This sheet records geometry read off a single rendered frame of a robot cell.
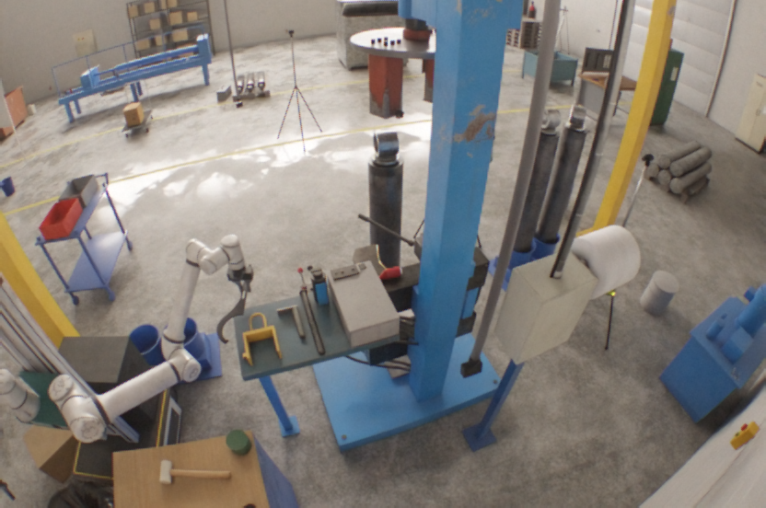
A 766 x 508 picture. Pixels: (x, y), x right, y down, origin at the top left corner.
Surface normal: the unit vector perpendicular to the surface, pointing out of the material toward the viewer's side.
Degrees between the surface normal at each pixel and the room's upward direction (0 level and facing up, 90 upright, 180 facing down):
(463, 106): 90
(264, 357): 0
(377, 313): 0
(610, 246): 19
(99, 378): 0
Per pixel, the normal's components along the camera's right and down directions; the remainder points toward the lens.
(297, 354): 0.00, -0.80
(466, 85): 0.35, 0.57
